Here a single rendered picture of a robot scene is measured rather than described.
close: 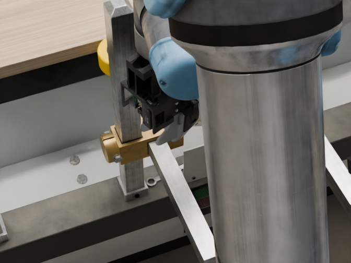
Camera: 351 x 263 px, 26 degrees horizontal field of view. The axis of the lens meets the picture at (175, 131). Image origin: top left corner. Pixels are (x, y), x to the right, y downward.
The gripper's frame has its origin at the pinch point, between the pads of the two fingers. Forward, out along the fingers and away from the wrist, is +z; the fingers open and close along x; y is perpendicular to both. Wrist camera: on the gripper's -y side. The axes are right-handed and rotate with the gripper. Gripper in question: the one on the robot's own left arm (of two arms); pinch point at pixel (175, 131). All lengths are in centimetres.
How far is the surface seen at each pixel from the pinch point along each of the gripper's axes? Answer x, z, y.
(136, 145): -6.8, 7.9, 2.7
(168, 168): 0.1, 8.1, 1.5
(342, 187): 21.3, 7.8, -16.4
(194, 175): -3.2, 22.2, -7.5
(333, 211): -4, 94, -64
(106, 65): -21.3, 4.0, -2.9
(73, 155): -27.6, 31.0, 3.1
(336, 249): 5, 94, -55
